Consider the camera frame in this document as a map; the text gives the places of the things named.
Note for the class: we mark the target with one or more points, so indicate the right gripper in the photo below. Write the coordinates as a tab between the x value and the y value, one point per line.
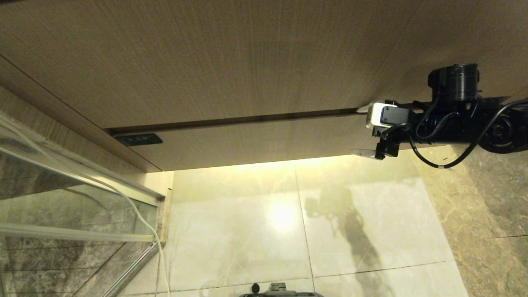
390	146

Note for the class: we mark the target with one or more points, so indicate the narrow wooden drawer front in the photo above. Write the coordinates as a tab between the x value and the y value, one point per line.
255	140

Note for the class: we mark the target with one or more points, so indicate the large wooden drawer front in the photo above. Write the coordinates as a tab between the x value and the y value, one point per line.
231	57

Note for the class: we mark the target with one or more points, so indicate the black socket panel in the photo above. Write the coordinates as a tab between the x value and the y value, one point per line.
138	139

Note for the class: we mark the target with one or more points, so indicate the wooden cabinet side panel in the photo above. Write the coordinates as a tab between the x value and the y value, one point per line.
78	123

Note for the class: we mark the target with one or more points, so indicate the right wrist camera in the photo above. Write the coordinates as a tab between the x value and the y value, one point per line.
381	115

